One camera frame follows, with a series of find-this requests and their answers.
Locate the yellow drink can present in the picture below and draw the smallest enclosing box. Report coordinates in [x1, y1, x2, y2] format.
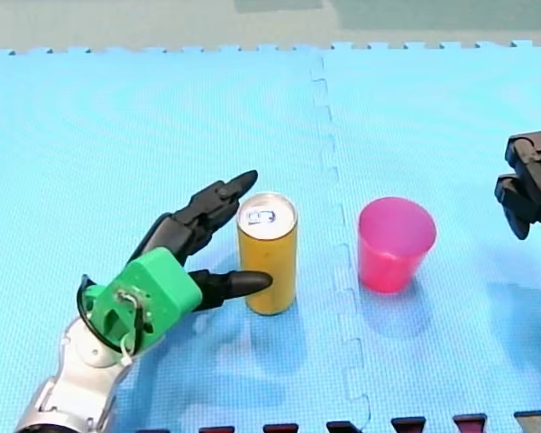
[235, 192, 298, 317]

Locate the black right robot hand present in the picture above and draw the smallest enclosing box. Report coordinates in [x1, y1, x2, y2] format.
[493, 130, 541, 241]

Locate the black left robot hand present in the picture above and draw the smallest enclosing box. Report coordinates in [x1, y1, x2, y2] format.
[126, 170, 272, 314]

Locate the pink plastic cup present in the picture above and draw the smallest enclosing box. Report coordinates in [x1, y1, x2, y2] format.
[357, 196, 437, 295]

